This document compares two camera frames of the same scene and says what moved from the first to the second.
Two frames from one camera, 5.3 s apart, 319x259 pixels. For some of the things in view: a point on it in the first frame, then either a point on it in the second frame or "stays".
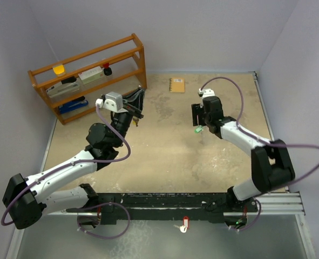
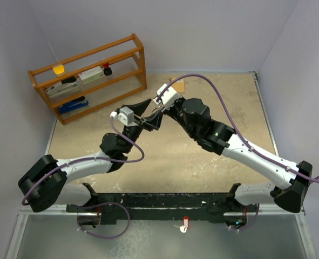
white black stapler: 66,86 stays
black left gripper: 134,99 -> 150,123
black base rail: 163,206 stays
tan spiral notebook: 177,84 stays
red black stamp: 107,70 stays
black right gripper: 197,110 -> 169,110
